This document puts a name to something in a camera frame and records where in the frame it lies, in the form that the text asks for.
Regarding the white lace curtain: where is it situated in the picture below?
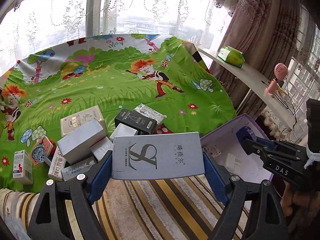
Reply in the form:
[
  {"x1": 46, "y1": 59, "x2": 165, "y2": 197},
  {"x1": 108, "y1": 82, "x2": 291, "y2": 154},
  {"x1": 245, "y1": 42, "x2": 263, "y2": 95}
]
[{"x1": 0, "y1": 0, "x2": 240, "y2": 73}]

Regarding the white box with orange letters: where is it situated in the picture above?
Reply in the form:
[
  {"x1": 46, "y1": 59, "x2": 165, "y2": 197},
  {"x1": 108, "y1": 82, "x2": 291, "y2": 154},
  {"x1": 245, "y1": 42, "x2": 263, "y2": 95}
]
[{"x1": 48, "y1": 145, "x2": 67, "y2": 182}]

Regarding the orange box with blue mesh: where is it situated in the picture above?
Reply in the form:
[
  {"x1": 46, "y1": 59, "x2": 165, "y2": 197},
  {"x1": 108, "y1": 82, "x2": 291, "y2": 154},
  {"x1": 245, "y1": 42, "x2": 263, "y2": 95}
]
[{"x1": 30, "y1": 136, "x2": 56, "y2": 167}]

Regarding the purple storage box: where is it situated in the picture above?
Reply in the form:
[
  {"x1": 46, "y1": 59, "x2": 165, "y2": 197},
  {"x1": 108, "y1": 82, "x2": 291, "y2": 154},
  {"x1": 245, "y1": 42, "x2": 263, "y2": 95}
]
[{"x1": 200, "y1": 114, "x2": 278, "y2": 210}]

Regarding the small grey box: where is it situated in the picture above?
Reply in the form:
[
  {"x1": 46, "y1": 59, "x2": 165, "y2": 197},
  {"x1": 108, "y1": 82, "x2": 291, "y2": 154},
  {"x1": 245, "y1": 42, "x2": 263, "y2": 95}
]
[{"x1": 90, "y1": 136, "x2": 114, "y2": 162}]

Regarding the green cartoon printed blanket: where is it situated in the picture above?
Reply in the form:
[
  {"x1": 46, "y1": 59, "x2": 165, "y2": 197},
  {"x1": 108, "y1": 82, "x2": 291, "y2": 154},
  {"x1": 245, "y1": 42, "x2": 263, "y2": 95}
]
[{"x1": 0, "y1": 33, "x2": 237, "y2": 193}]

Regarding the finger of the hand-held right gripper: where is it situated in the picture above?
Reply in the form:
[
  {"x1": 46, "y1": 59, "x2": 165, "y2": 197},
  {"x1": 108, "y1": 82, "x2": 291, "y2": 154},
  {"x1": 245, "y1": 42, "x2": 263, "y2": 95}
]
[
  {"x1": 236, "y1": 126, "x2": 265, "y2": 162},
  {"x1": 254, "y1": 135, "x2": 307, "y2": 155}
]

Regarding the grey window post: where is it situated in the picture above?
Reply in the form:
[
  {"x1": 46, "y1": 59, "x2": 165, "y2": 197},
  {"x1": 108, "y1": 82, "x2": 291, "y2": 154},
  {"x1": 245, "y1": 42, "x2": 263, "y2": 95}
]
[{"x1": 85, "y1": 0, "x2": 108, "y2": 38}]

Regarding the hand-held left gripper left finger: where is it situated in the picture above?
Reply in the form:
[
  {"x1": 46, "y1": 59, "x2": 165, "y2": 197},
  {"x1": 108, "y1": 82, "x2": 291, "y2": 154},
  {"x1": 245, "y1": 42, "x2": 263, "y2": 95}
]
[{"x1": 27, "y1": 150, "x2": 113, "y2": 240}]

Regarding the black cable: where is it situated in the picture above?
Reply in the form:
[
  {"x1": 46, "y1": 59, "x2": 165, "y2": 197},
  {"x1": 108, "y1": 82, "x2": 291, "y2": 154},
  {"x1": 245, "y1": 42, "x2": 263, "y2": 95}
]
[{"x1": 261, "y1": 79, "x2": 300, "y2": 125}]

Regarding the striped brown blanket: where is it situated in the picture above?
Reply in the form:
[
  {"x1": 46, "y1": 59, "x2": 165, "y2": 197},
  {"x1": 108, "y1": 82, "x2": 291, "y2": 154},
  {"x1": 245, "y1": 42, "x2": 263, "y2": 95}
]
[{"x1": 0, "y1": 172, "x2": 250, "y2": 240}]

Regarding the pink handheld fan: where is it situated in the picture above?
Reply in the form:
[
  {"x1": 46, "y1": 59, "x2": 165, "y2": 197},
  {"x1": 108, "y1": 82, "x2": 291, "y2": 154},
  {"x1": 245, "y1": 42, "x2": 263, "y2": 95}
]
[{"x1": 265, "y1": 63, "x2": 289, "y2": 97}]

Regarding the grey box with black logo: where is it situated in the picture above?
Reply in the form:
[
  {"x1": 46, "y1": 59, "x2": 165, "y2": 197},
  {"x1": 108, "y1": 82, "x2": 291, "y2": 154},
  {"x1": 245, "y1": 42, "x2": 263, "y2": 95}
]
[{"x1": 111, "y1": 131, "x2": 206, "y2": 180}]

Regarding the person's right hand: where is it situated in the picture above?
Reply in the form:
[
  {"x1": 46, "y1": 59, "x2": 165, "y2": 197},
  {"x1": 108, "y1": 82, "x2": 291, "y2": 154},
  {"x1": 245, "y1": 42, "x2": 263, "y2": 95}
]
[{"x1": 282, "y1": 182, "x2": 320, "y2": 230}]

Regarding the beige box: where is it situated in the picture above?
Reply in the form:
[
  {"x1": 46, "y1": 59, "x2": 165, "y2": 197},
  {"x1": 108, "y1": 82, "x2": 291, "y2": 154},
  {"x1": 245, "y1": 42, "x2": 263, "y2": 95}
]
[{"x1": 60, "y1": 105, "x2": 108, "y2": 138}]

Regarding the silver and blue box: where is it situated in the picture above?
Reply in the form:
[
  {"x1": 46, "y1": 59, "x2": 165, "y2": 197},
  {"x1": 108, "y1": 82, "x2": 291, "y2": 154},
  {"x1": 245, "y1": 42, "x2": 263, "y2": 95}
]
[{"x1": 61, "y1": 156, "x2": 98, "y2": 182}]

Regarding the white and blue medicine box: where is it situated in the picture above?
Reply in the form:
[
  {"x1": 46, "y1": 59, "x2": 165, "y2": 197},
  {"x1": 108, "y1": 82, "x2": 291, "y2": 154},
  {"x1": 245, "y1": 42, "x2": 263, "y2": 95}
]
[{"x1": 12, "y1": 149, "x2": 34, "y2": 185}]

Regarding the silver patterned box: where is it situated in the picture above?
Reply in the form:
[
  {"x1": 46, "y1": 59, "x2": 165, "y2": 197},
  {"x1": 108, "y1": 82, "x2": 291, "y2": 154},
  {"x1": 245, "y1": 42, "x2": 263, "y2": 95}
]
[{"x1": 133, "y1": 103, "x2": 167, "y2": 125}]

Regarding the large plain grey box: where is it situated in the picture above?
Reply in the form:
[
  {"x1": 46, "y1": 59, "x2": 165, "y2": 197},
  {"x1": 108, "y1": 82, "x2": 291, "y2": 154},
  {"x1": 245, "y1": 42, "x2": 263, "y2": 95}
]
[{"x1": 57, "y1": 118, "x2": 105, "y2": 164}]

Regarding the white window shelf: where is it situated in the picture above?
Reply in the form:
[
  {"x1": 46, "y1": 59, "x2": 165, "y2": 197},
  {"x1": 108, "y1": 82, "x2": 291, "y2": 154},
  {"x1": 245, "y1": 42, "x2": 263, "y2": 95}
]
[{"x1": 197, "y1": 47, "x2": 299, "y2": 132}]

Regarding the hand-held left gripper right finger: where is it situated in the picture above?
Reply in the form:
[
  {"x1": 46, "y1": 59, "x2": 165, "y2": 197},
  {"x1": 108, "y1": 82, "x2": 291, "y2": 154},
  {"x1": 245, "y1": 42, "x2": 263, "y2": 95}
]
[{"x1": 202, "y1": 152, "x2": 290, "y2": 240}]

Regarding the green tissue pack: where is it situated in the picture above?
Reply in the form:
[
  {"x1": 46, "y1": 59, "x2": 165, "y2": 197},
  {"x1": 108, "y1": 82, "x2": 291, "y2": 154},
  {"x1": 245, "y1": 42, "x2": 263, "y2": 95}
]
[{"x1": 217, "y1": 45, "x2": 245, "y2": 68}]

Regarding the brown patterned curtain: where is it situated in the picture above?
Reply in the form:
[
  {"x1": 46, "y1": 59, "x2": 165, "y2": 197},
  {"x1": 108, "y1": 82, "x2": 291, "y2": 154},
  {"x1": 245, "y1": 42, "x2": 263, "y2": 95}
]
[{"x1": 210, "y1": 0, "x2": 308, "y2": 120}]

